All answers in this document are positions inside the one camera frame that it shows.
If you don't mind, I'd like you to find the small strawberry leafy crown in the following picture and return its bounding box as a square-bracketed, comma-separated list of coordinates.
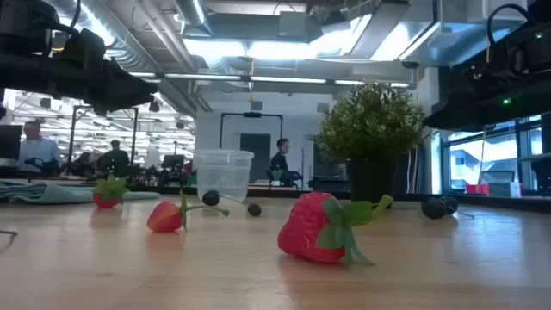
[91, 174, 130, 210]

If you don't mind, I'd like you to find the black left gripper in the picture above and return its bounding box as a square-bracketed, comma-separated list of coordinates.
[45, 54, 158, 115]

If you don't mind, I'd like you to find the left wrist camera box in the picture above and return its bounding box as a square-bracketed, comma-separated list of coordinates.
[63, 28, 107, 65]

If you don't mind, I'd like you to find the linear pendant light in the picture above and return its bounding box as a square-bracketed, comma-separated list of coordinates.
[128, 71, 417, 90]

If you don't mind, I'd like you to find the person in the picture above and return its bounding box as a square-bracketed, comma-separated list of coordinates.
[16, 120, 63, 173]
[269, 137, 302, 182]
[97, 139, 131, 177]

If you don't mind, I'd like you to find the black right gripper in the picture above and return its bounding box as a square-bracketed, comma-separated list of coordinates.
[424, 64, 551, 130]

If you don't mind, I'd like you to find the large red strawberry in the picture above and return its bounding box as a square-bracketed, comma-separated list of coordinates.
[277, 191, 393, 269]

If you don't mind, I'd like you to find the blackberry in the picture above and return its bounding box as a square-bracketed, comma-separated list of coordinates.
[420, 196, 448, 220]
[201, 189, 221, 208]

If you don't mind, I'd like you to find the clear plastic tupperware cup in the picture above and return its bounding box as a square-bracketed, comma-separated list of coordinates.
[192, 149, 256, 203]

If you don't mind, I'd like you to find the black computer monitor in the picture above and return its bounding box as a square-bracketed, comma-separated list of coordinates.
[0, 124, 23, 167]

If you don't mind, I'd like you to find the black aluminium table frame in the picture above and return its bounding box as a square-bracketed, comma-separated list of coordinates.
[128, 183, 551, 213]

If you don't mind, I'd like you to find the black stand frame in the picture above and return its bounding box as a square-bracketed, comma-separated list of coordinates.
[219, 111, 284, 152]

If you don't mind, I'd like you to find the green potted artificial plant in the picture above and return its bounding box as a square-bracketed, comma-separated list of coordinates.
[316, 79, 430, 206]

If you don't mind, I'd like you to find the strawberry with long stem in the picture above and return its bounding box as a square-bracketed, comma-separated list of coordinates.
[146, 189, 231, 233]

